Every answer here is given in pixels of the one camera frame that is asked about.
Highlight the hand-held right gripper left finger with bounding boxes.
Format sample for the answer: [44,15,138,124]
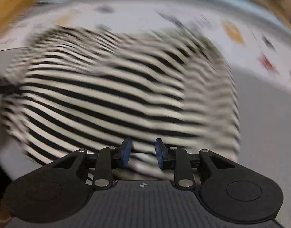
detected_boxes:
[46,138,133,191]

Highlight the cream black striped hoodie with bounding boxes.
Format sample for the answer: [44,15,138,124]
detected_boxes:
[0,26,241,182]

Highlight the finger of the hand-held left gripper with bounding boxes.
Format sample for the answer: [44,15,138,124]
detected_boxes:
[0,75,20,95]

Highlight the printed light blue play mat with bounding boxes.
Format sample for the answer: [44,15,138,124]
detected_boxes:
[0,0,291,95]

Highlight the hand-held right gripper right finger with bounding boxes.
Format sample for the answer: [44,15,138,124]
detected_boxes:
[155,138,246,191]

